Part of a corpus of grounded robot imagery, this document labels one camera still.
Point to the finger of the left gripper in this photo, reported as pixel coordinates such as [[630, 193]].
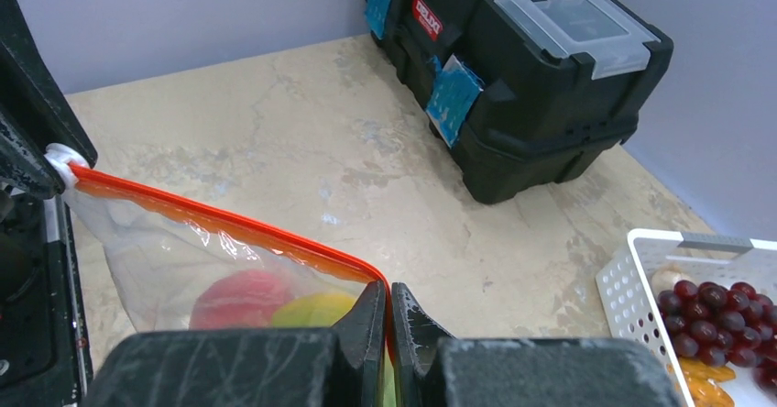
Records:
[[29, 92]]

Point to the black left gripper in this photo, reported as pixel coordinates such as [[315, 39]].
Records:
[[45, 354]]

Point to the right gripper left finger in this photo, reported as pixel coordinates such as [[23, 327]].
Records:
[[339, 365]]

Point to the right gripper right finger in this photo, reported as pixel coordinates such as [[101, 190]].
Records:
[[434, 368]]

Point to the yellow lemon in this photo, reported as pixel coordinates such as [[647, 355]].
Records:
[[320, 309]]

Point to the pink peach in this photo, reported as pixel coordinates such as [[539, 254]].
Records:
[[247, 298]]

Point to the clear zip top bag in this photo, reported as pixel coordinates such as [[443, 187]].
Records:
[[163, 251]]

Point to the white plastic basket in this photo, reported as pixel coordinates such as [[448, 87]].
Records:
[[652, 261]]

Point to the orange fruit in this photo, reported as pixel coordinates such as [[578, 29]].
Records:
[[704, 382]]

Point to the red grape bunch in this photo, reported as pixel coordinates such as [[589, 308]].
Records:
[[731, 326]]

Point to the black plastic toolbox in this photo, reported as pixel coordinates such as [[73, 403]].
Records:
[[522, 92]]

